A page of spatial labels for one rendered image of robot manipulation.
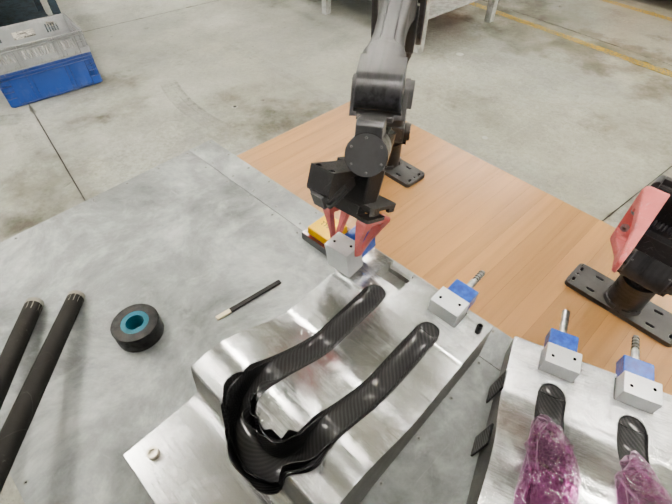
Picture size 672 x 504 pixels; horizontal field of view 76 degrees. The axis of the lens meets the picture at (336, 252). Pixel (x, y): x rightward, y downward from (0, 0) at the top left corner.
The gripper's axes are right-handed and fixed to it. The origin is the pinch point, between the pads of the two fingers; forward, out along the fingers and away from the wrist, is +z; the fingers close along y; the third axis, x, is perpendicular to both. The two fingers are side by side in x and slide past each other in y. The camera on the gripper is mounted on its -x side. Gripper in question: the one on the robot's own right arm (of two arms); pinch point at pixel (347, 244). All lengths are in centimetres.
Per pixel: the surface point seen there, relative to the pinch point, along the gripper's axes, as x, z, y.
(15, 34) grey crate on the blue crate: 51, 19, -340
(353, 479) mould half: -22.5, 13.2, 24.1
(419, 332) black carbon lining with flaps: 1.1, 7.6, 16.7
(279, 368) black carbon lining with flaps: -18.7, 12.0, 6.9
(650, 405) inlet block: 14.7, 5.7, 47.1
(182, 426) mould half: -29.1, 22.2, 0.5
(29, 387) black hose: -41, 24, -19
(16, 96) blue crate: 39, 52, -307
